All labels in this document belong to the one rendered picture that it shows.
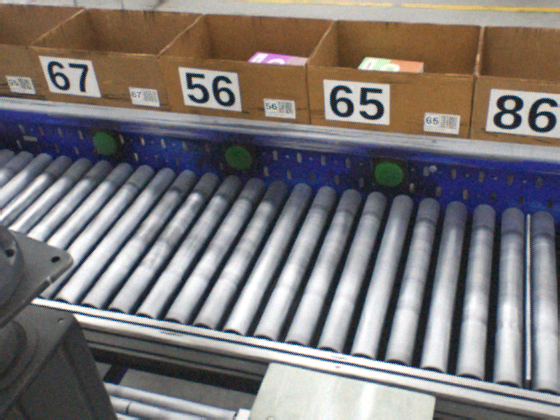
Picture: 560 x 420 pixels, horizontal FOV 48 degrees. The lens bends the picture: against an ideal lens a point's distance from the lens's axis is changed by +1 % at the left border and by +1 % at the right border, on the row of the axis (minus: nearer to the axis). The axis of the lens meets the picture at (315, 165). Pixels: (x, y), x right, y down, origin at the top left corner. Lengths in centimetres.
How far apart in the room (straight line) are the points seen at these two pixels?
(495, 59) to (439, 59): 14
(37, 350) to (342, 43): 119
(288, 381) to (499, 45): 101
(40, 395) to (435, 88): 100
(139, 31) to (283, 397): 125
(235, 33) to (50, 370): 121
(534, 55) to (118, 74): 109
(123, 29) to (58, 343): 131
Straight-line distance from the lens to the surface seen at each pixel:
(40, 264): 82
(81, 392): 98
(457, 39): 172
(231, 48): 190
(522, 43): 172
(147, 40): 202
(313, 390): 116
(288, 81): 153
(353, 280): 133
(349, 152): 152
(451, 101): 147
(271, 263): 139
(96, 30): 210
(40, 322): 93
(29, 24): 225
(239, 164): 162
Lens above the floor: 170
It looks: 35 degrees down
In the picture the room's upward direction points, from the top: 4 degrees counter-clockwise
